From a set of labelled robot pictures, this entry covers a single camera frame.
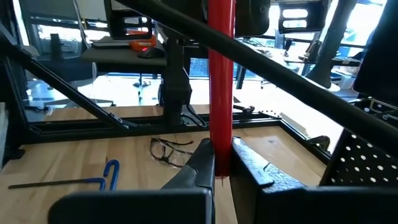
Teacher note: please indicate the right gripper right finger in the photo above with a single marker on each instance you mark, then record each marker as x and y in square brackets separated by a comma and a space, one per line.
[311, 205]

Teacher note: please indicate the clear safety glasses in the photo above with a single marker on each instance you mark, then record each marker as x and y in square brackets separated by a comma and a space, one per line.
[164, 155]

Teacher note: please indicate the black aluminium frame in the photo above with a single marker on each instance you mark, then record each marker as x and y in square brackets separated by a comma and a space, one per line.
[77, 130]

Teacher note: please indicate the black computer mouse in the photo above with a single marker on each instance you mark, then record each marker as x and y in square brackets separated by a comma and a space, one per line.
[150, 53]

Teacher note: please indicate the orange device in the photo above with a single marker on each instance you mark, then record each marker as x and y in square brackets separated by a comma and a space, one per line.
[140, 45]

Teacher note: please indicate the black peg board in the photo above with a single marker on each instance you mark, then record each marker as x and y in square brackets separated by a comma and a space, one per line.
[357, 168]

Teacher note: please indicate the thick black bar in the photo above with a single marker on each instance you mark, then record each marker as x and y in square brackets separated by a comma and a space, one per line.
[280, 76]

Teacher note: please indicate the grey side desk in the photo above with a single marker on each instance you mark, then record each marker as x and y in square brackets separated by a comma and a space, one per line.
[124, 60]

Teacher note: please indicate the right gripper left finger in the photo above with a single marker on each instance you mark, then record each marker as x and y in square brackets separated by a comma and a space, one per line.
[140, 208]

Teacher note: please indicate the black pedestal column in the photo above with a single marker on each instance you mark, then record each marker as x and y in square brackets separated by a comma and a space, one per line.
[329, 46]

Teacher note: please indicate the black slotted housing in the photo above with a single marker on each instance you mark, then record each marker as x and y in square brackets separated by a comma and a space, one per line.
[314, 18]
[115, 18]

